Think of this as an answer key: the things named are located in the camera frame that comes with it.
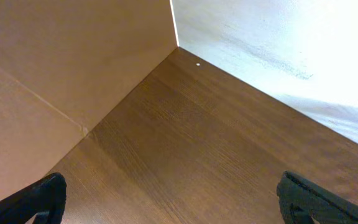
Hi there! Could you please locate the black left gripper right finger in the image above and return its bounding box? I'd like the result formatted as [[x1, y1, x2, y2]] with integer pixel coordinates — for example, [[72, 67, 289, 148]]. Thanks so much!
[[277, 171, 358, 224]]

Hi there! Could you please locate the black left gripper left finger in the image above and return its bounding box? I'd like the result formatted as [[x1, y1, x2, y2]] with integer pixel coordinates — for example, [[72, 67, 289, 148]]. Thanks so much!
[[0, 172, 67, 224]]

